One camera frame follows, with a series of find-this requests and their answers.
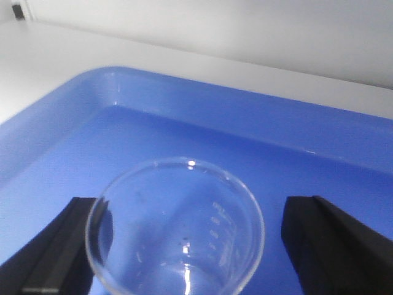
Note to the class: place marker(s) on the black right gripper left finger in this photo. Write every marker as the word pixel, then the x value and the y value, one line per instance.
pixel 60 259

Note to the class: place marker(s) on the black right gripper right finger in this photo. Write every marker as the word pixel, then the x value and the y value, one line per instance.
pixel 332 252

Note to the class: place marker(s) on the clear glass beaker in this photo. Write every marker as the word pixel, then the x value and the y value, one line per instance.
pixel 175 226

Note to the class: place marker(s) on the blue plastic tray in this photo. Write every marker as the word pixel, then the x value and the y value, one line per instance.
pixel 76 139

